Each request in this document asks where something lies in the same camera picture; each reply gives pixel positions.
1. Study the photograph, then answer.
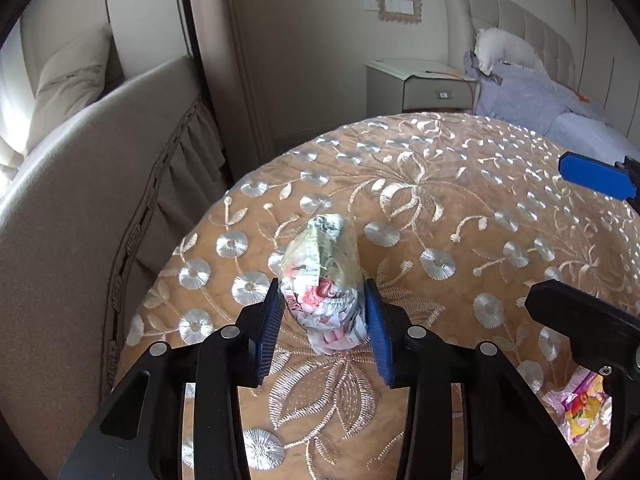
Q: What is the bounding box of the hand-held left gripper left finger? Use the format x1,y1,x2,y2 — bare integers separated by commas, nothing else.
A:
60,277,286,480

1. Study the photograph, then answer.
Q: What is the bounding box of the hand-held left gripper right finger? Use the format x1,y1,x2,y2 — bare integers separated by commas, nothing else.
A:
364,279,586,480

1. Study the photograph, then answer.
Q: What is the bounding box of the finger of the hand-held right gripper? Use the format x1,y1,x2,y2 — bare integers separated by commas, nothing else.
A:
557,150,640,202
525,279,640,471

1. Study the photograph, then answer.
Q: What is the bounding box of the clear plastic wrapper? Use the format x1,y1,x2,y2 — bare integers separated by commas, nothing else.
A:
277,212,371,356

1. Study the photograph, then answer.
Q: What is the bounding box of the pink yellow candy wrapper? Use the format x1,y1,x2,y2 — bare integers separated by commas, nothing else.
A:
542,365,613,443

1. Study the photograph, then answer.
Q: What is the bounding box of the lavender blanket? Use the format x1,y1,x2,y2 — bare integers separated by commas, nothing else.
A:
462,50,640,161

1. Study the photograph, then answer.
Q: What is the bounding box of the embroidered beige tablecloth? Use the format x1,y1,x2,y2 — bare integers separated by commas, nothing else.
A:
107,112,640,480

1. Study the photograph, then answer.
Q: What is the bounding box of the white pillow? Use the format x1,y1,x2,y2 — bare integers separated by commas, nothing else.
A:
472,27,548,73

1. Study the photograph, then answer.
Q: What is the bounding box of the beige padded headboard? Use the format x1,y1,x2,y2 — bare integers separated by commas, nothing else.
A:
442,0,640,136

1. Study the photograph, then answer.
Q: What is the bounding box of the beige nightstand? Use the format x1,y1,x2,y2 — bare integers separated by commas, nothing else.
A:
365,57,483,116

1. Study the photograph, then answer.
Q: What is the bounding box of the beige upholstered chair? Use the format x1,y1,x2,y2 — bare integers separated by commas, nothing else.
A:
0,55,233,461

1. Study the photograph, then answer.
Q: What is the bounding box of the beige cushion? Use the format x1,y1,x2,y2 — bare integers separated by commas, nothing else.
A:
27,25,113,156

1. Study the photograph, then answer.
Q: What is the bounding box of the framed wall switch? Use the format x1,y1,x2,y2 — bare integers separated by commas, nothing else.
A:
375,0,423,25

